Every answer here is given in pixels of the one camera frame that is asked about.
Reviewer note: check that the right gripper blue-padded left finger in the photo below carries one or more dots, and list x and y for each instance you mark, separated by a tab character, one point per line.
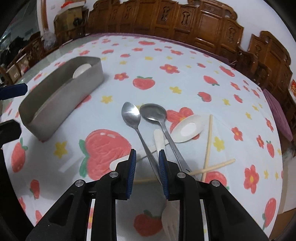
126	170

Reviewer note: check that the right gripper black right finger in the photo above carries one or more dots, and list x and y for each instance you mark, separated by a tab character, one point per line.
168	175

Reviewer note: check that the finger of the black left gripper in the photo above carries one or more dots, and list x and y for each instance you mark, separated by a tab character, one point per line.
9	131
13	91

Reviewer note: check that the light bamboo chopstick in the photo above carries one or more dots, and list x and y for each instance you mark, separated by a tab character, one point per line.
201	171
208	147

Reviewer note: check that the white plastic fork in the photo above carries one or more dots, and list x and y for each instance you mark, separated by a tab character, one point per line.
170	214

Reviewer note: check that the small white plastic spoon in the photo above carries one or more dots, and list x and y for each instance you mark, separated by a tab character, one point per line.
184	131

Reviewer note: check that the stainless steel spoon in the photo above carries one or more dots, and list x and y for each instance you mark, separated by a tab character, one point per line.
164	129
131	116

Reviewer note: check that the white plastic soup spoon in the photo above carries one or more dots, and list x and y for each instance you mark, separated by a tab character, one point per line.
81	69

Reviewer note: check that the grey metal rectangular tray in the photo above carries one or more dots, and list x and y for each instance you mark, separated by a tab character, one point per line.
46	107

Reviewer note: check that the strawberry flower print tablecloth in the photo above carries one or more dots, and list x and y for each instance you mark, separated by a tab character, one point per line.
144	81

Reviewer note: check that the stacked cardboard boxes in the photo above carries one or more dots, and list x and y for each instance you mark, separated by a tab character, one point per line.
70	21

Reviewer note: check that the purple seat cushion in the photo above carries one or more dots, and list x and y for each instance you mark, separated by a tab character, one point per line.
279	116

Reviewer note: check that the carved wooden bench right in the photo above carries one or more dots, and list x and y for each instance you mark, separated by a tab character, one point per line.
267	63

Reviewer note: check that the carved wooden bench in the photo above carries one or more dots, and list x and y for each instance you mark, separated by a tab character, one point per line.
267	63
208	25

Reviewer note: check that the carved wooden bench left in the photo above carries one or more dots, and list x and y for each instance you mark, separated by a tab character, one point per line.
208	25

